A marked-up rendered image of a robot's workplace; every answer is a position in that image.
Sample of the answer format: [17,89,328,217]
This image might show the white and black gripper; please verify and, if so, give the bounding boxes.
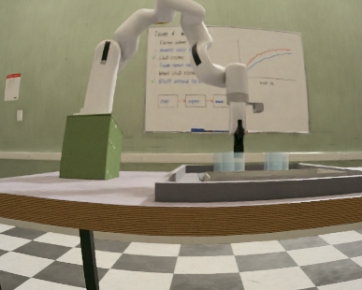
[226,101,249,152]

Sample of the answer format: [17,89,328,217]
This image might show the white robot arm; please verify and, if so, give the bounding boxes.
[73,0,264,115]

